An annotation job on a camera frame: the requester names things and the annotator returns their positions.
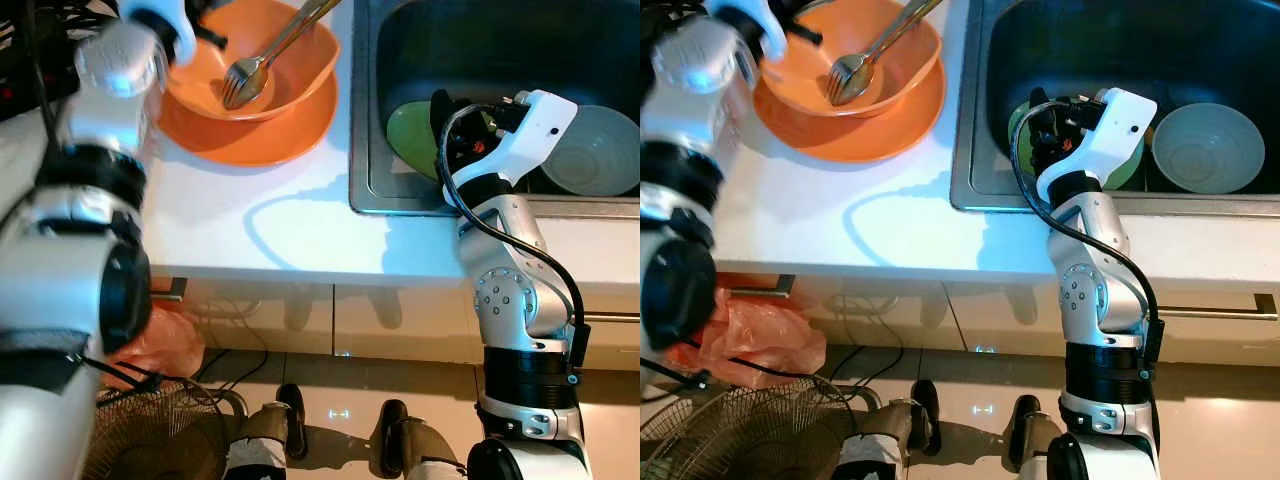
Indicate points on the metal spoon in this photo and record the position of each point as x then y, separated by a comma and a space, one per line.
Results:
865, 85
260, 88

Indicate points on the robot right leg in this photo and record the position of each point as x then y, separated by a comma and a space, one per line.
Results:
410, 450
1035, 445

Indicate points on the green plate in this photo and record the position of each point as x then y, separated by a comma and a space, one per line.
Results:
410, 140
1125, 170

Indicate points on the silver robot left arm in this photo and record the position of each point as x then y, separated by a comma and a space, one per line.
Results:
60, 280
680, 200

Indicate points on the grey bowl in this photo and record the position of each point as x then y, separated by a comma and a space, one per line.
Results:
1210, 150
600, 150

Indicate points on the orange plastic plate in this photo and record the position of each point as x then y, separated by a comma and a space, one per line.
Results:
250, 145
860, 145

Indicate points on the orange plastic bowl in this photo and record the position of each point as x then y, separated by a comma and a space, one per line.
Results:
900, 60
300, 60

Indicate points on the stainless steel sink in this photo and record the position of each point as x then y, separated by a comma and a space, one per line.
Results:
560, 50
1200, 50

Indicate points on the white kitchen base cabinet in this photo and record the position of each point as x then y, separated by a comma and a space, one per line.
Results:
400, 320
950, 320

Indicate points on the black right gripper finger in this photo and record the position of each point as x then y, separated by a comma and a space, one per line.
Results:
1035, 100
440, 100

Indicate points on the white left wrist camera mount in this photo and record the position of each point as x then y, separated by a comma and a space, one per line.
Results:
765, 25
175, 25

